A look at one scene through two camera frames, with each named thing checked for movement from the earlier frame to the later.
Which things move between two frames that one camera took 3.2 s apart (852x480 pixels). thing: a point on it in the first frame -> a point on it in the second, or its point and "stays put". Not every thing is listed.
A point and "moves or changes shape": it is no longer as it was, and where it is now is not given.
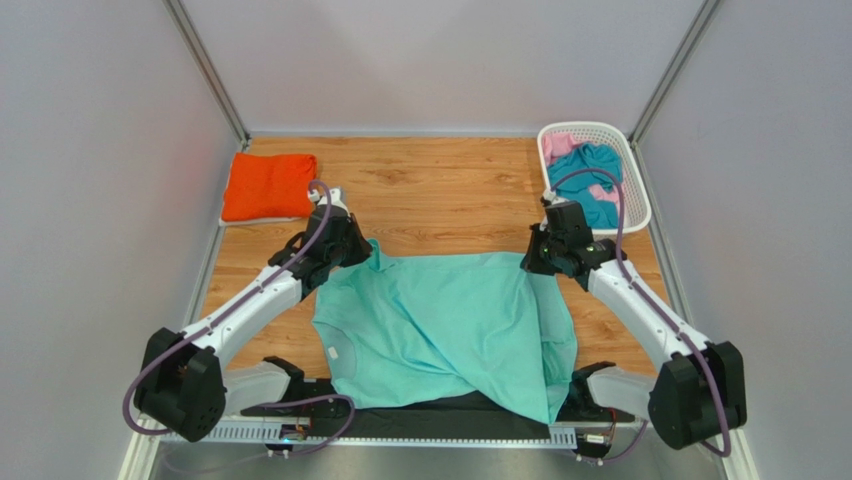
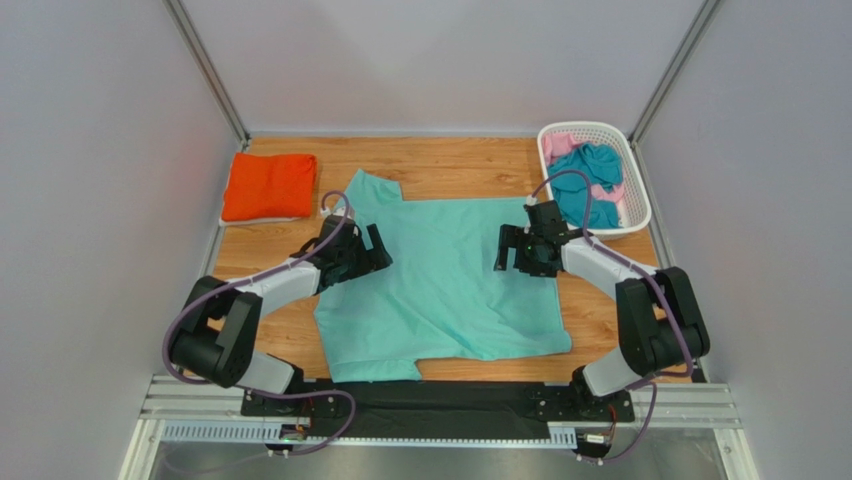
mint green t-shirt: (472, 325) moves or changes shape
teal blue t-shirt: (603, 214) stays put
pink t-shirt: (556, 144) stays put
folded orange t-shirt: (268, 186) stays put
